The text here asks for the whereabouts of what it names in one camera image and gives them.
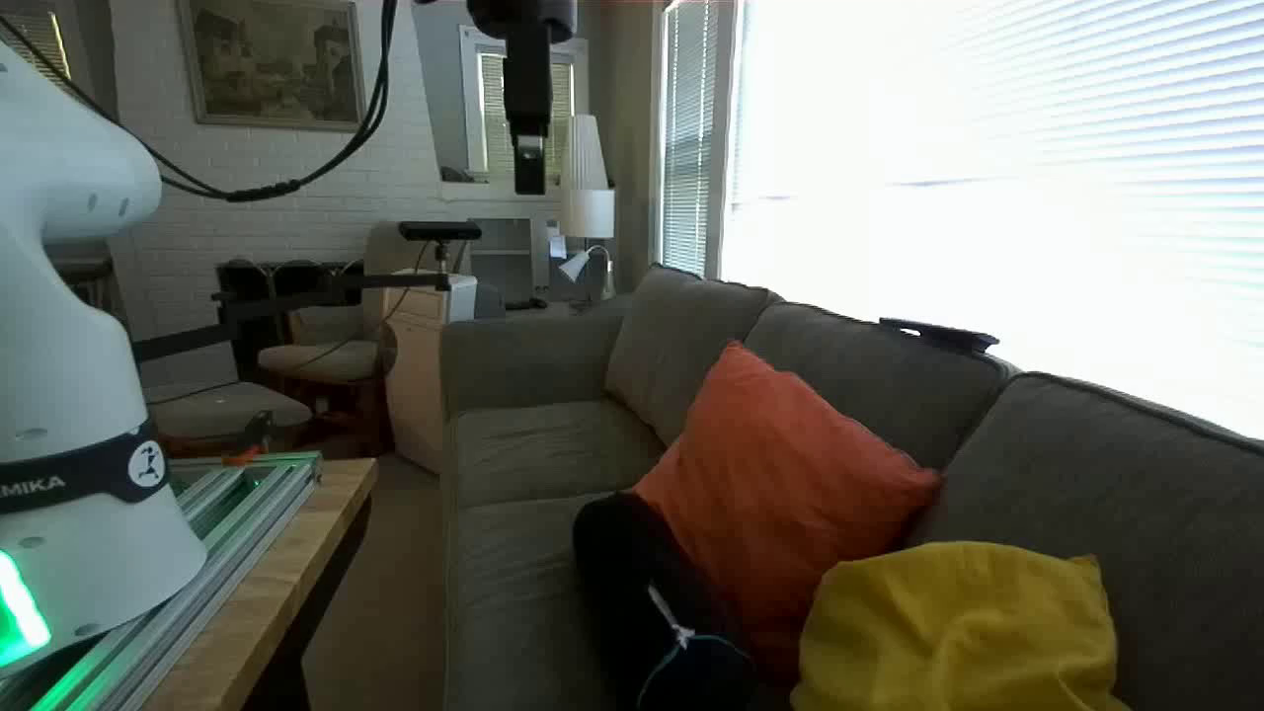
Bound beige cushioned ottoman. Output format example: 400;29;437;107
149;380;315;459

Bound green-lit electronic device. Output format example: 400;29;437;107
0;449;328;711

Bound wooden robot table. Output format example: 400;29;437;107
136;455;384;711

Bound flat black device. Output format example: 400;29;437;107
876;313;1003;356

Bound framed wall picture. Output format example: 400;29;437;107
172;0;366;133

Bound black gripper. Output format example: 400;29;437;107
465;0;581;199

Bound black stereo camera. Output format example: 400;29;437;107
394;216;486;245

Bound white table lamp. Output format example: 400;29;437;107
554;110;621;248

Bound white window blinds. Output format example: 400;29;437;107
656;0;1264;446

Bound orange square pillow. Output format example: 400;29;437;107
628;335;945;689

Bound wooden cushioned chair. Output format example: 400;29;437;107
251;305;400;446

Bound grey fabric sofa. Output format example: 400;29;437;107
436;266;1264;711

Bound dark navy sausage pillow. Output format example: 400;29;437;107
567;490;768;711

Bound yellow pillow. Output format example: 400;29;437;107
785;536;1135;711

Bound beige cabinet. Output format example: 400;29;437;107
378;273;483;478

